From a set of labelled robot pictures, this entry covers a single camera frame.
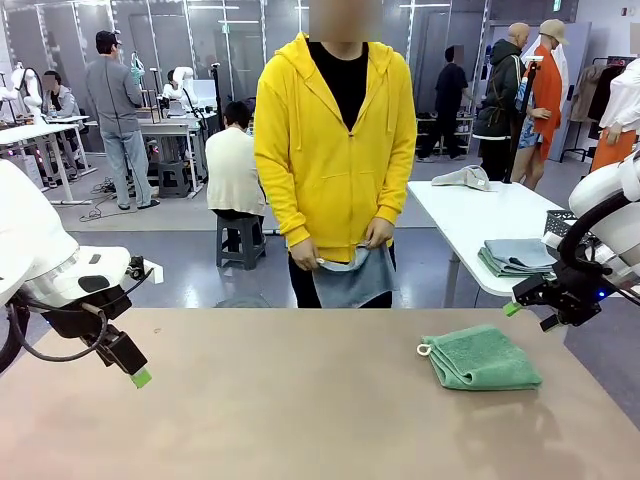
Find seated person grey jacket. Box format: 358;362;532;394
40;70;84;176

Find right arm thick black hose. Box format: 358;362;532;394
556;192;640;307

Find person's right forearm yellow sleeve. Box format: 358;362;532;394
259;159;316;247

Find person in black clothes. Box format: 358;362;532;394
416;44;475;164

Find grey work table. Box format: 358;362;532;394
137;117;209;199

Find grey mesh basket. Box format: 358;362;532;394
544;209;585;237

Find clothes rack with garments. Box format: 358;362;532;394
559;55;626;164

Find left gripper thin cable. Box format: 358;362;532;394
8;299;109;363

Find blue terry towel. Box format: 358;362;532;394
482;238;559;267

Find green terry towel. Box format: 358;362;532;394
476;247;557;280

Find black floor cables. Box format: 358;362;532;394
78;177;121;224

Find person in yellow hoodie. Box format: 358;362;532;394
253;0;419;310

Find light blue towel with loop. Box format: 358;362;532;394
312;241;396;310

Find mannequin orange garment tan cap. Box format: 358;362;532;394
512;18;570;191

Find mannequin white shirt orange trousers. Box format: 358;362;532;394
591;49;640;174

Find person's left forearm yellow sleeve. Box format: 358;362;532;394
372;149;419;226

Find seated person cream sweater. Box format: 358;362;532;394
204;101;268;221

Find black tripod pole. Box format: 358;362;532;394
209;62;225;119

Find mannequin in black jacket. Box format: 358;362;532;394
472;22;532;182

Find grey plastic stool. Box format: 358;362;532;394
215;213;268;272

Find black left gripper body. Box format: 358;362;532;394
43;288;133;352

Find person's right hand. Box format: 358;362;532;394
289;238;327;272

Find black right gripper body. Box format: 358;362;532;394
546;258;608;327

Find standing man grey jacket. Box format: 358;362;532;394
84;29;161;211

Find black stand with white top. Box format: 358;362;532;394
502;54;546;185

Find arm thick black hose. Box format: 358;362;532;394
556;192;640;307
0;292;32;376

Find white rectangular table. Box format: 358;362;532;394
406;179;640;310

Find black step stool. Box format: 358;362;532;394
156;159;195;200

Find person's left hand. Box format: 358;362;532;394
366;218;397;249

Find left arm thick black hose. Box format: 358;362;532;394
0;292;32;376

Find white lab desk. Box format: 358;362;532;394
0;122;96;206

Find green towel with white loop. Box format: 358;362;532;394
416;323;545;392

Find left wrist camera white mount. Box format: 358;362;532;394
127;254;165;285

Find grey towel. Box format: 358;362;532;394
430;164;500;193

